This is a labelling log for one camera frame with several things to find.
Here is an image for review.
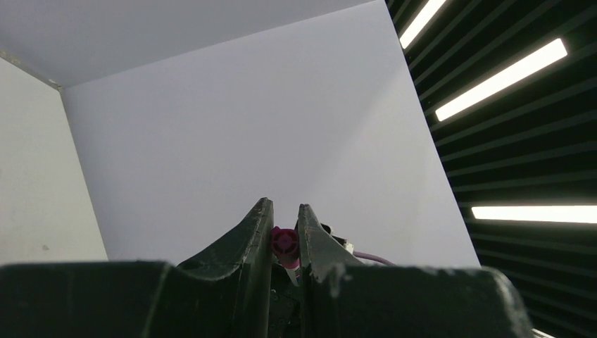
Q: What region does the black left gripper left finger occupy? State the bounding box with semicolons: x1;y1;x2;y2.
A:
1;198;274;337

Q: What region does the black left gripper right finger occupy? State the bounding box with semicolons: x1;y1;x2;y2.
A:
297;204;533;337

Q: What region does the ceiling light strip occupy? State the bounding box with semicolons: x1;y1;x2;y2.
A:
398;0;446;49
435;38;568;122
471;206;596;224

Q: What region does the white marker pen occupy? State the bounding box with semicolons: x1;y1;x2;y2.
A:
285;266;301;287

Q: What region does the magenta marker cap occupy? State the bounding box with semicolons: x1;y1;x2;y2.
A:
270;227;300;270

